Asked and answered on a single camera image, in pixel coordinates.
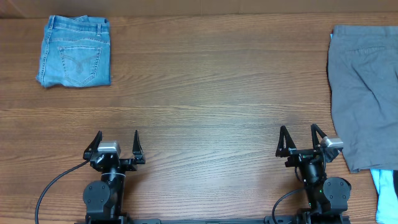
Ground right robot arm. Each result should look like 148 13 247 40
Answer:
271 124 351 224

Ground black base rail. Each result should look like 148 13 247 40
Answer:
76 215 351 224

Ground folded blue denim jeans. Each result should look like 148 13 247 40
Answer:
35 15 111 88

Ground light blue garment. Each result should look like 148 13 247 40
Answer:
371 169 398 224

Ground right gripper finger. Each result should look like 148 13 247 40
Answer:
310 123 327 149
275 126 297 157

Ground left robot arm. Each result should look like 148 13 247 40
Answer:
83 131 146 223

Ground grey shorts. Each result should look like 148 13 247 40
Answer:
328 25 397 172

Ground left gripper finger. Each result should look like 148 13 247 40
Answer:
83 131 103 160
132 130 146 164

